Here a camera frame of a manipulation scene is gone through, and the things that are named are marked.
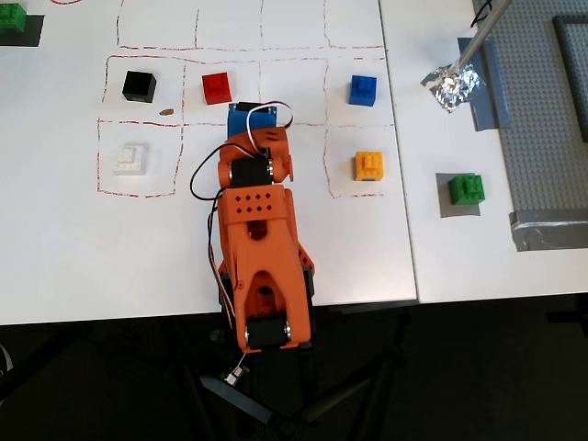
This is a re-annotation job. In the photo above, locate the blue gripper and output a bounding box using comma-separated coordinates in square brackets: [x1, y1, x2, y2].
[226, 101, 280, 139]

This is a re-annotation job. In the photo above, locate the green lego block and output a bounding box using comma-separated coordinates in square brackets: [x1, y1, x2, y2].
[0, 2, 28, 36]
[447, 174, 487, 206]

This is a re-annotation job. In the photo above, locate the red lego block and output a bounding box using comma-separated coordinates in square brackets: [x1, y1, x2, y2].
[201, 72, 233, 106]

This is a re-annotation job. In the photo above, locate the black lego block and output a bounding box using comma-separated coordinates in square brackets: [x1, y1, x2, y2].
[121, 70, 158, 104]

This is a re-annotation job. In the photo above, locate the white lego block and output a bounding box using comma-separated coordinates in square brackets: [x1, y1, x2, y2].
[113, 142, 152, 176]

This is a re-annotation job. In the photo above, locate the blue lego block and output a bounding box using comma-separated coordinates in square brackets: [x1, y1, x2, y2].
[348, 74, 379, 107]

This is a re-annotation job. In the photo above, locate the yellow lego block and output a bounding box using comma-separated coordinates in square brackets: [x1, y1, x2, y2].
[353, 150, 386, 183]

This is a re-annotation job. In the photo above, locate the grey tape square marker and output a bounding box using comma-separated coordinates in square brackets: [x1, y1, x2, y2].
[435, 172, 482, 220]

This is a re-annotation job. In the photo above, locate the black tape square marker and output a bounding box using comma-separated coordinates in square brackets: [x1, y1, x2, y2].
[0, 15, 46, 47]

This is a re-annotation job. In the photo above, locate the crumpled aluminium foil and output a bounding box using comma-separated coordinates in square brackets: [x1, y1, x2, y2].
[420, 62, 482, 114]

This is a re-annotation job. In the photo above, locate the grey tape strip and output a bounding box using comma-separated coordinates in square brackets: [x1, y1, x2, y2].
[458, 37, 514, 133]

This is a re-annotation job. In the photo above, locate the metal pole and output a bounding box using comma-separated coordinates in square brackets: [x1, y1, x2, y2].
[452, 0, 514, 74]

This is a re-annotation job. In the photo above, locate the black tripod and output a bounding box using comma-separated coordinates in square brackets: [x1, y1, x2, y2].
[199, 321, 408, 441]

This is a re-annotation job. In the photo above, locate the large grey lego baseplate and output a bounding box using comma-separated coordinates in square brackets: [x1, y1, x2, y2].
[477, 0, 588, 226]

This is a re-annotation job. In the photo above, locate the dark grey lego baseplate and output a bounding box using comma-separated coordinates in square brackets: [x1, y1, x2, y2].
[552, 16, 588, 143]

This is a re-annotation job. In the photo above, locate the white looped servo cable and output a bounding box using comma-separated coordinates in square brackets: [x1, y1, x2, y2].
[245, 101, 296, 153]

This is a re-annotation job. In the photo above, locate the black looped servo cable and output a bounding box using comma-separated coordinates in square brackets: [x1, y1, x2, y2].
[189, 144, 273, 203]

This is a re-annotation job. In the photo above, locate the black white red wire bundle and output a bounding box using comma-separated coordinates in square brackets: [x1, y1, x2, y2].
[206, 201, 240, 322]

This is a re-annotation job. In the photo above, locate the small white cable connector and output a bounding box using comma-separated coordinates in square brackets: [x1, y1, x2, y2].
[223, 351, 250, 386]

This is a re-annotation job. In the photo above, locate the thin black cable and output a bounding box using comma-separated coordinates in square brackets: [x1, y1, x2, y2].
[469, 0, 495, 28]

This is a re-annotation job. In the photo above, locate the silver duct tape strip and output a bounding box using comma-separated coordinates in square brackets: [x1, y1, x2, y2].
[508, 209, 588, 253]

